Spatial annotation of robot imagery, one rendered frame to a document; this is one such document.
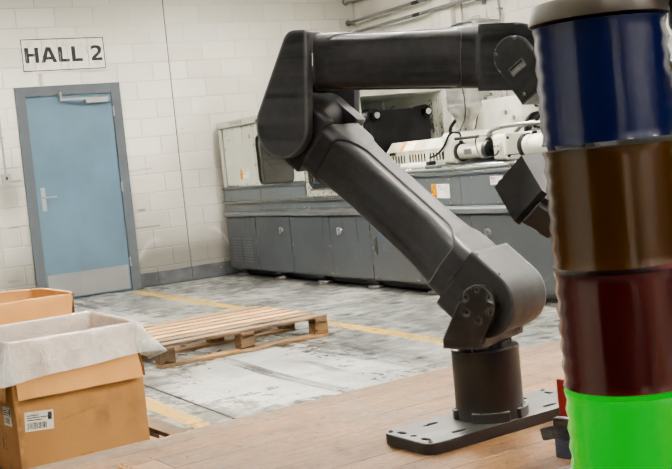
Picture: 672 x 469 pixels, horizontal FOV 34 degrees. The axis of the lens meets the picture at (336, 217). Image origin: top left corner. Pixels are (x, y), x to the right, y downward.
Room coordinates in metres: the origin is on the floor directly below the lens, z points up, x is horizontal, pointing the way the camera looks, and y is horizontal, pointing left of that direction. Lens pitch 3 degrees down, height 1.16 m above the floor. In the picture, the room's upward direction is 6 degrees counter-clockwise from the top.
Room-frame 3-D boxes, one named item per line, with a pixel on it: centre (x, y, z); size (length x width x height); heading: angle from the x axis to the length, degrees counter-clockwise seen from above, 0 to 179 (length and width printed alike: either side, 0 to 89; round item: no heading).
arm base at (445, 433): (1.00, -0.12, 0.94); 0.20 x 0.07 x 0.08; 123
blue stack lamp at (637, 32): (0.31, -0.08, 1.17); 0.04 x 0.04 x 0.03
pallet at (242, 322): (7.33, 0.89, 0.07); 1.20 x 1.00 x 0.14; 122
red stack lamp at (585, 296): (0.31, -0.08, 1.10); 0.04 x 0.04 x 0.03
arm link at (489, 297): (1.00, -0.13, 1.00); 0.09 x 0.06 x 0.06; 144
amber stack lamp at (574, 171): (0.31, -0.08, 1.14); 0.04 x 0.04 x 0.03
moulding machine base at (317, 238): (9.94, -0.56, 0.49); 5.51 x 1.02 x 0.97; 30
